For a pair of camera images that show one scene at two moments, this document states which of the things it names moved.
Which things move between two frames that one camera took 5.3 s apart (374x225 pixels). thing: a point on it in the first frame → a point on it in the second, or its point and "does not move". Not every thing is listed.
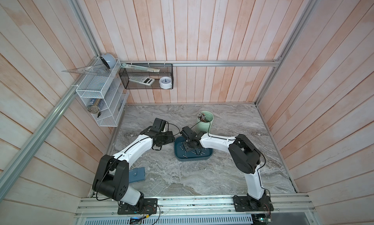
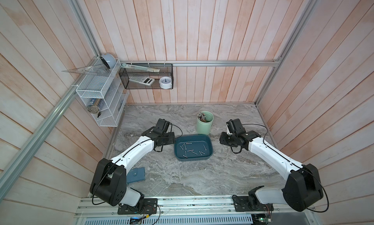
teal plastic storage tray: x=181 y=154 does not move
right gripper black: x=185 y=146 → x=222 y=135
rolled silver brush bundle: x=94 y=109 does not move
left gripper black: x=170 y=138 does not move
